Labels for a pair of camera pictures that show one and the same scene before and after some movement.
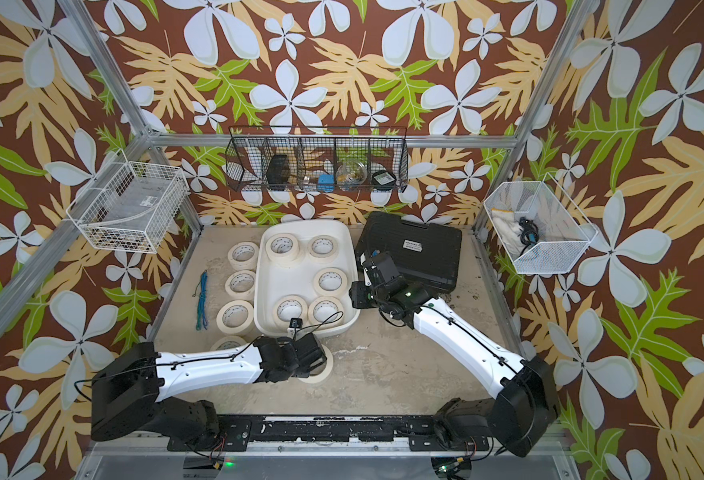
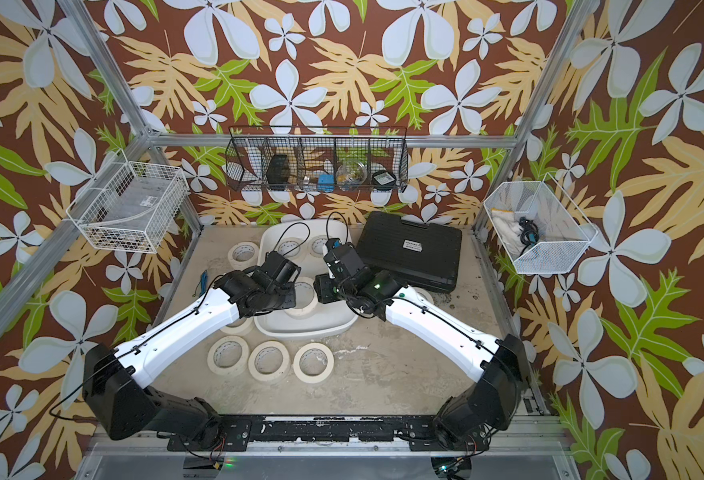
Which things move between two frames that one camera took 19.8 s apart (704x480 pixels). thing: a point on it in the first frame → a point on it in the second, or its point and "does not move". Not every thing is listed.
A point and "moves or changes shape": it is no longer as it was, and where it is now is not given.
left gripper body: [300, 372] → [282, 298]
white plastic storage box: [303, 274] does not move
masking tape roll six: [325, 312] → [306, 299]
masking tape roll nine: [325, 372] moves or changes shape
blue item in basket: [326, 183] does not move
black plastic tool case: [427, 254] does not move
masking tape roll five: [323, 247] does not move
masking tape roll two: [243, 256] does not move
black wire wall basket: [317, 158] does not move
